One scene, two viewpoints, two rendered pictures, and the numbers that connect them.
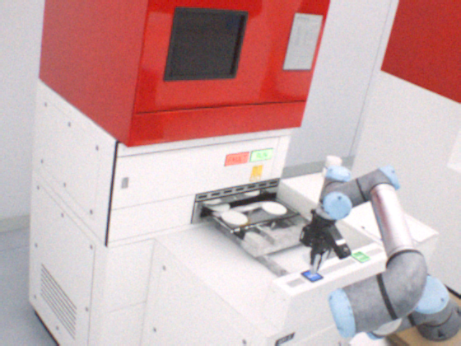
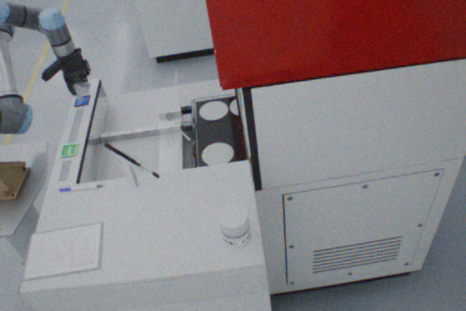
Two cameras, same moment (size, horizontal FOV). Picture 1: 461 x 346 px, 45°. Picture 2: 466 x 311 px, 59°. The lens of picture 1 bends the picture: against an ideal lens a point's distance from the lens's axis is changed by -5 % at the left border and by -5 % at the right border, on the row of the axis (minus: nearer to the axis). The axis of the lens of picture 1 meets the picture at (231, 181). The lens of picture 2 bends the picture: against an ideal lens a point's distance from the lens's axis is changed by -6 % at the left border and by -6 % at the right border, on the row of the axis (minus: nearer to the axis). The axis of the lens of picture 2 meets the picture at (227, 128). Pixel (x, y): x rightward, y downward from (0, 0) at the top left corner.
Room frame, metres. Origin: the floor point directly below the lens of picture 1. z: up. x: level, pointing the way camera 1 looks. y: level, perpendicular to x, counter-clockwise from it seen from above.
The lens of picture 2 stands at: (2.87, -0.83, 1.90)
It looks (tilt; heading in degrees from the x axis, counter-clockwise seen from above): 43 degrees down; 137
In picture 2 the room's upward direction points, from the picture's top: 10 degrees counter-clockwise
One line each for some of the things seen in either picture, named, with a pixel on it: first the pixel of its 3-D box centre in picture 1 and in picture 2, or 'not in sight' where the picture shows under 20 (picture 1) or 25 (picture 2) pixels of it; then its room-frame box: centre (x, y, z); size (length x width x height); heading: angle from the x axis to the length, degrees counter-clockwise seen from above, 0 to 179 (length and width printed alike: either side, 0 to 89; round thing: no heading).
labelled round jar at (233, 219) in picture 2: (331, 168); (235, 226); (2.41, -0.43, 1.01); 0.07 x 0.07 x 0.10
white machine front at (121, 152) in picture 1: (206, 180); (237, 65); (1.99, 0.09, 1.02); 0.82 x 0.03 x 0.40; 135
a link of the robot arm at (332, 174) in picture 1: (335, 186); (54, 26); (1.58, -0.31, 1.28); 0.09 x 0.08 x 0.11; 178
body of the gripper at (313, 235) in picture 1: (319, 230); (73, 65); (1.59, -0.30, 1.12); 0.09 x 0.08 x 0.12; 45
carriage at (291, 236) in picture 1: (283, 238); (171, 148); (1.95, -0.24, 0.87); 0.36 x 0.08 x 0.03; 135
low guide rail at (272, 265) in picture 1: (259, 255); (167, 128); (1.84, -0.16, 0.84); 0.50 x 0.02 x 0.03; 45
